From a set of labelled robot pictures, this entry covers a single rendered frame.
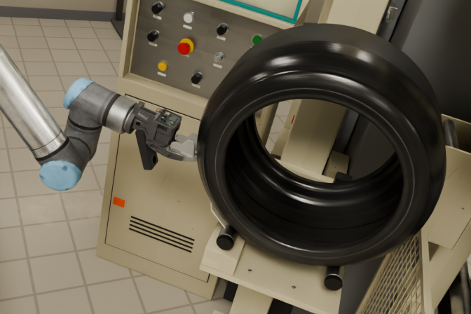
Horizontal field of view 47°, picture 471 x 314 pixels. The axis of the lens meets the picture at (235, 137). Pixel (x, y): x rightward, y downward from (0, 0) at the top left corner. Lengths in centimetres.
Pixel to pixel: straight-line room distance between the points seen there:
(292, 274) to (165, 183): 80
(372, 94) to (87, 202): 194
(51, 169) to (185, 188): 86
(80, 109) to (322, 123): 65
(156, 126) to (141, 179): 84
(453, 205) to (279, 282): 51
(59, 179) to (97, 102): 21
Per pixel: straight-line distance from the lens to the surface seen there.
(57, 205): 276
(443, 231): 163
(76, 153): 135
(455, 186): 155
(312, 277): 151
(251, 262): 148
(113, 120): 136
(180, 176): 207
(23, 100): 129
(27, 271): 247
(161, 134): 135
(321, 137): 156
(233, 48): 183
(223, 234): 136
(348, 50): 112
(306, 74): 108
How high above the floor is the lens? 182
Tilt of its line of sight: 31 degrees down
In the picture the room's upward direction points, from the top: 15 degrees clockwise
